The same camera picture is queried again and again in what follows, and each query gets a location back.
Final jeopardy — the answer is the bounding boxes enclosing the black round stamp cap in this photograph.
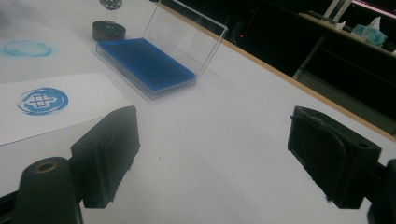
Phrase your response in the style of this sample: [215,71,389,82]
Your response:
[92,20,127,43]

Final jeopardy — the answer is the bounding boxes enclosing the white frame desk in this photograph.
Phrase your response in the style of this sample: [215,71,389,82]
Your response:
[292,0,396,82]

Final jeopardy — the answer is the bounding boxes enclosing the large white table sheet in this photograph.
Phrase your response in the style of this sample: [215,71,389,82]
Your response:
[0,0,396,224]

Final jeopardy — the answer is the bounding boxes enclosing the teal tissue pack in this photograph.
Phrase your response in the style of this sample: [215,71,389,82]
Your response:
[351,17,389,47]

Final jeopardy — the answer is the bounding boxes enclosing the blue ink pad clear box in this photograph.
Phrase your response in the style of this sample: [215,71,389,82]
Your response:
[95,0,229,101]

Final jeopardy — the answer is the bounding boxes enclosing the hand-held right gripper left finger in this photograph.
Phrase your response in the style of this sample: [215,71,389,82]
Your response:
[70,105,141,209]

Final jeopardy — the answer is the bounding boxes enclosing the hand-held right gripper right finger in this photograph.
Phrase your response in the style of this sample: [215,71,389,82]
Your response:
[288,105,382,209]

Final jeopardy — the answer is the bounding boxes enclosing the small white paper sheet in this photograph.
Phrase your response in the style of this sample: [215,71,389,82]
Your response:
[0,73,132,147]

